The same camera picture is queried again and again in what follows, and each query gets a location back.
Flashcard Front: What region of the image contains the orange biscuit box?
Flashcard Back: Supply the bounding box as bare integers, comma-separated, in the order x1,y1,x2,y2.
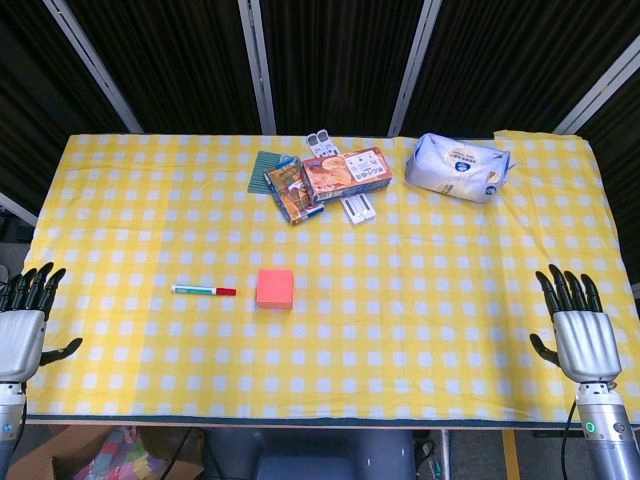
301,146,392,205

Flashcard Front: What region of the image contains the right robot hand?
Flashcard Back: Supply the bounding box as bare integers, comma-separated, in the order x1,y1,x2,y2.
529,263,623,385

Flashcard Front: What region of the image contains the red and white marker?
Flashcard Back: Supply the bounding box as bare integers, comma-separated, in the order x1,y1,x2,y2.
170,284,238,297

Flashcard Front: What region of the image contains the cardboard box with colourful items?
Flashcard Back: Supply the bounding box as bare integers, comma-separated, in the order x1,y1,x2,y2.
9,425,201,480

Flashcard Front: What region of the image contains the white blue snack bag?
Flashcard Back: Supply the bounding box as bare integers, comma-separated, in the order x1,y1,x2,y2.
403,132,516,205

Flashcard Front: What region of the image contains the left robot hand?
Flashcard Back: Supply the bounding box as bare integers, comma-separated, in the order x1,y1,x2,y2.
0,261,84,384

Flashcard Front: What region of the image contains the dark blue chair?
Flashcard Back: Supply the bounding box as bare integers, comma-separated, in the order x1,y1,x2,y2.
207,427,416,480

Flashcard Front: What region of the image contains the white blister pack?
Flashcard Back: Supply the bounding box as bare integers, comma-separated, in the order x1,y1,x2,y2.
304,129,338,157
340,194,377,226

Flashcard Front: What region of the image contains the yellow white checkered tablecloth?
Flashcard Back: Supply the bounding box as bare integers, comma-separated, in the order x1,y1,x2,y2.
20,129,640,421

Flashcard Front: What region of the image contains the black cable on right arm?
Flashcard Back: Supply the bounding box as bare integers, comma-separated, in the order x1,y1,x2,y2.
559,399,579,480

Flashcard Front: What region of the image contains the orange-red cube block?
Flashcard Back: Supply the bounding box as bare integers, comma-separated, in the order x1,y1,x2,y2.
255,268,295,312

